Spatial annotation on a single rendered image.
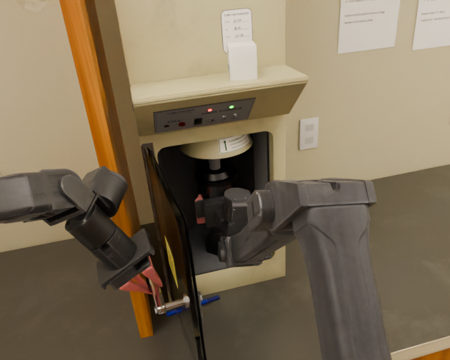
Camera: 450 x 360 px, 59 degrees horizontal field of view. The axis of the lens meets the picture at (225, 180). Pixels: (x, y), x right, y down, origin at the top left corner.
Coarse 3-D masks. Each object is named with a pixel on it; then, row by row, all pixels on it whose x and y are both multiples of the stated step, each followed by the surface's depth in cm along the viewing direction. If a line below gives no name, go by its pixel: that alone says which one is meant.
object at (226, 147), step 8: (232, 136) 90; (240, 136) 92; (248, 136) 95; (184, 144) 94; (192, 144) 92; (200, 144) 90; (208, 144) 90; (216, 144) 90; (224, 144) 90; (232, 144) 90; (240, 144) 92; (248, 144) 94; (184, 152) 94; (192, 152) 92; (200, 152) 90; (208, 152) 90; (216, 152) 90; (224, 152) 90; (232, 152) 90; (240, 152) 91
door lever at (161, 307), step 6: (150, 282) 72; (156, 288) 70; (156, 294) 68; (156, 300) 67; (162, 300) 67; (174, 300) 67; (180, 300) 67; (156, 306) 66; (162, 306) 66; (168, 306) 66; (174, 306) 67; (186, 306) 67; (156, 312) 66; (162, 312) 66
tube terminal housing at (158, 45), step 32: (128, 0) 70; (160, 0) 72; (192, 0) 73; (224, 0) 74; (256, 0) 76; (128, 32) 73; (160, 32) 74; (192, 32) 75; (256, 32) 78; (128, 64) 75; (160, 64) 76; (192, 64) 78; (224, 64) 80; (224, 128) 86; (256, 128) 87; (224, 288) 106
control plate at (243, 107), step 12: (192, 108) 72; (204, 108) 73; (216, 108) 75; (228, 108) 76; (240, 108) 77; (156, 120) 74; (168, 120) 75; (180, 120) 76; (192, 120) 77; (204, 120) 78; (216, 120) 80; (228, 120) 81; (156, 132) 79
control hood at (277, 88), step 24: (264, 72) 78; (288, 72) 76; (144, 96) 68; (168, 96) 68; (192, 96) 69; (216, 96) 71; (240, 96) 73; (264, 96) 75; (288, 96) 77; (144, 120) 73; (240, 120) 82
